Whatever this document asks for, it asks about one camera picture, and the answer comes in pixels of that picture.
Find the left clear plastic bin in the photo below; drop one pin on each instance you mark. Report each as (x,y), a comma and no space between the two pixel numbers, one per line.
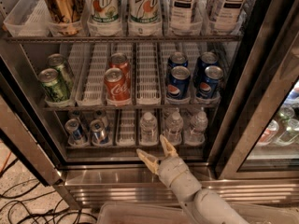
(130,213)

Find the empty top shelf tray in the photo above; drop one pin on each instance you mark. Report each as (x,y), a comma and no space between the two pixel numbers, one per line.
(28,18)

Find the rear left pepsi can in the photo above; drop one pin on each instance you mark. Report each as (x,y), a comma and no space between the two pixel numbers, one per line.
(176,59)

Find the rear left blue silver can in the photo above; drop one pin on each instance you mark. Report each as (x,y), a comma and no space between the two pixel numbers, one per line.
(76,114)

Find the red coca-cola can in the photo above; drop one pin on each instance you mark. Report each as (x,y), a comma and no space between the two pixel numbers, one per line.
(116,84)
(120,60)

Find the glass fridge door right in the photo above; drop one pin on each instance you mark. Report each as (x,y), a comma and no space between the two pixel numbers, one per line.
(249,137)

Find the blue silver can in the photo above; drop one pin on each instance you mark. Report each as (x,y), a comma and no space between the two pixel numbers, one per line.
(102,116)
(75,129)
(99,132)
(76,114)

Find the right tea bottle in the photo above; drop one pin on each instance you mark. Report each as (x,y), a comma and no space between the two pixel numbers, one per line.
(223,15)

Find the left tea bottle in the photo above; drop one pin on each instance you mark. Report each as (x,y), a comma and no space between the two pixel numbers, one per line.
(182,13)

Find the left 7up bottle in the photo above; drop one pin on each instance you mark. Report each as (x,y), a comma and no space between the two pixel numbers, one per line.
(104,11)

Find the rear right pepsi can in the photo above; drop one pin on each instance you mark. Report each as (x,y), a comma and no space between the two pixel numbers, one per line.
(206,59)

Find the clear plastic bin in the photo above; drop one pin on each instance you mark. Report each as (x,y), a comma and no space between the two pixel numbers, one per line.
(259,214)
(130,213)

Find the gold tall can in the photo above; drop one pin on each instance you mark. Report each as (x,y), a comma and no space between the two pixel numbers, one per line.
(66,13)

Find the front green soda can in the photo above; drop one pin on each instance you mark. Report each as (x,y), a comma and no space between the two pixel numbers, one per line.
(53,85)

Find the tea bottle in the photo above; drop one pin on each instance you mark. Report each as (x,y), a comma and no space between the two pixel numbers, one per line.
(223,15)
(182,13)

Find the right 7up bottle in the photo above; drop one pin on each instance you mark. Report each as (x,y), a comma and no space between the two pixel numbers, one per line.
(144,11)

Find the front left blue silver can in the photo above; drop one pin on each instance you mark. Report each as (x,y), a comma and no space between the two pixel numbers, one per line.
(75,129)

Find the front right pepsi can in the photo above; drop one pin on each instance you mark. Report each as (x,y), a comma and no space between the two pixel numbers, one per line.
(209,82)

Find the open fridge door left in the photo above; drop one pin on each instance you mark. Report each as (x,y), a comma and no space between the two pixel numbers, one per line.
(24,146)

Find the front right blue silver can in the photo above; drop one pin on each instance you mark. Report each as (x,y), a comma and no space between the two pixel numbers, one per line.
(99,132)

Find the front left pepsi can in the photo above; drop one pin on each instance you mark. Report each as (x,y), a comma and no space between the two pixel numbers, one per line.
(178,82)

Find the rear green soda can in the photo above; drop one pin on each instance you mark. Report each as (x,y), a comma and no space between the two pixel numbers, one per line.
(60,63)

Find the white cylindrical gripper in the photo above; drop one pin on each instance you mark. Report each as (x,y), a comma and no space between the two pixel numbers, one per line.
(172,169)

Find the green soda can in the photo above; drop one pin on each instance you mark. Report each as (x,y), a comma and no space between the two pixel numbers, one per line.
(53,85)
(60,63)

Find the clear water bottle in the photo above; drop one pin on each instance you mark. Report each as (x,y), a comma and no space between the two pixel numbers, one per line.
(173,128)
(195,133)
(149,130)

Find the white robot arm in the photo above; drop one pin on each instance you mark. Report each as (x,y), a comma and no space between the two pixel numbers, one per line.
(201,206)

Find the stainless steel fridge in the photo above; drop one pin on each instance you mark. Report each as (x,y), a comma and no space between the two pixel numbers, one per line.
(92,175)

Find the pepsi can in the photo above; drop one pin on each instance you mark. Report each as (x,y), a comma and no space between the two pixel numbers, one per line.
(178,82)
(176,59)
(206,59)
(209,82)

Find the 7up bottle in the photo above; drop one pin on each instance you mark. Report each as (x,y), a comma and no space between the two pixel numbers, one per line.
(104,11)
(144,11)

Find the front red coca-cola can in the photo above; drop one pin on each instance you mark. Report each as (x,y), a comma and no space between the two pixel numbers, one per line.
(116,84)

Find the rear red coca-cola can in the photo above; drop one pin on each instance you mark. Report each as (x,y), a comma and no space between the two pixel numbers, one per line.
(120,60)

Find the rear right blue silver can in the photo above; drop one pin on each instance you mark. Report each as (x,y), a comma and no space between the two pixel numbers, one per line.
(102,116)

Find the right clear plastic bin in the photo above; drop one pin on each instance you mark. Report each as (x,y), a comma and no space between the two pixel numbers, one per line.
(259,214)

